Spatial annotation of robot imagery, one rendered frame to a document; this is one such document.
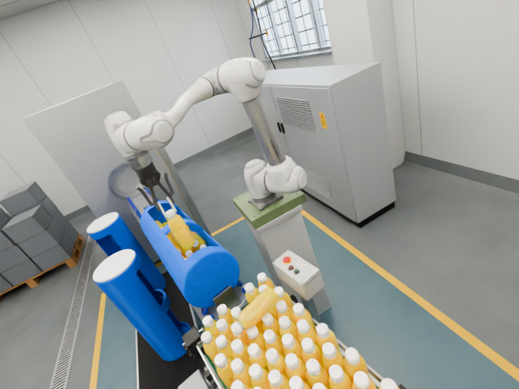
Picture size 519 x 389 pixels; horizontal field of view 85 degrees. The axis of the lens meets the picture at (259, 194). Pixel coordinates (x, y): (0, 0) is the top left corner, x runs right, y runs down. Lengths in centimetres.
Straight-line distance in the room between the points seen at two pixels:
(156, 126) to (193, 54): 552
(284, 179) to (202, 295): 71
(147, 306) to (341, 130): 196
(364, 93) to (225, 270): 185
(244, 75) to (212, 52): 523
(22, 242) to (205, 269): 388
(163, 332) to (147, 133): 162
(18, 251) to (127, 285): 318
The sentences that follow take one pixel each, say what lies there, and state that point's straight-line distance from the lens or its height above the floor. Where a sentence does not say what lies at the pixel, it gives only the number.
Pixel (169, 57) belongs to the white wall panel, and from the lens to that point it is 638.
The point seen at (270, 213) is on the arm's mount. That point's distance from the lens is 171.
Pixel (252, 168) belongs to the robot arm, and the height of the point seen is 132.
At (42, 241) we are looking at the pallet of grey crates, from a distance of 494.
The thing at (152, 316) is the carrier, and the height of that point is 63.
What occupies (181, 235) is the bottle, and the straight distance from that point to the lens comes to 130.
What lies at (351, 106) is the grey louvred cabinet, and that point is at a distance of 254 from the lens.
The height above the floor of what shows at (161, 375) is 15.
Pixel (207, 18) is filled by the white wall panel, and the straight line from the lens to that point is 661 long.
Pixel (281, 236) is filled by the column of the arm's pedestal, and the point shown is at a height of 86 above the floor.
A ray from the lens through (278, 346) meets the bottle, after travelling 113.
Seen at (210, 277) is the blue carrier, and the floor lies 112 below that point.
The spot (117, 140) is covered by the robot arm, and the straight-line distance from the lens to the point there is 114.
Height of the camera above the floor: 197
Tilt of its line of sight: 28 degrees down
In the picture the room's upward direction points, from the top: 21 degrees counter-clockwise
